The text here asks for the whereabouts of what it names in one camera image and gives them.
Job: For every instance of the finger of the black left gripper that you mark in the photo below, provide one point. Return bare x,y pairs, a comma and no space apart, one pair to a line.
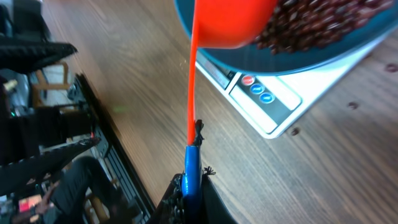
26,57
15,176

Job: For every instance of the teal blue bowl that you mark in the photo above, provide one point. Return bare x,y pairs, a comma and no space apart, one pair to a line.
249,58

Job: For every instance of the red measuring scoop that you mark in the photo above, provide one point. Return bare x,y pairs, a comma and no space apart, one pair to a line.
216,24

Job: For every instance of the spilled bean near scale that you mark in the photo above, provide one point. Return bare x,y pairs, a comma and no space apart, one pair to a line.
295,131

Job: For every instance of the red beans in bowl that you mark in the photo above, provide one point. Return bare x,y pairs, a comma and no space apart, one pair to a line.
299,25

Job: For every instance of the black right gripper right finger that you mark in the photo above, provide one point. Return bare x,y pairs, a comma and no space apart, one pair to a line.
213,209

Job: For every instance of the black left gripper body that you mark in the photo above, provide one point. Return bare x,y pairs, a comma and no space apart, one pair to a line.
21,136

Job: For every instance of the white digital kitchen scale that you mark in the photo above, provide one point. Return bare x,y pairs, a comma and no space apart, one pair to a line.
271,104

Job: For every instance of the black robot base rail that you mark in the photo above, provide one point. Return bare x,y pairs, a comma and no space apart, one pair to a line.
110,148

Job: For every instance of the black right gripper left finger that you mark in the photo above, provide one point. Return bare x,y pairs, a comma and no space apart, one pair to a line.
170,209

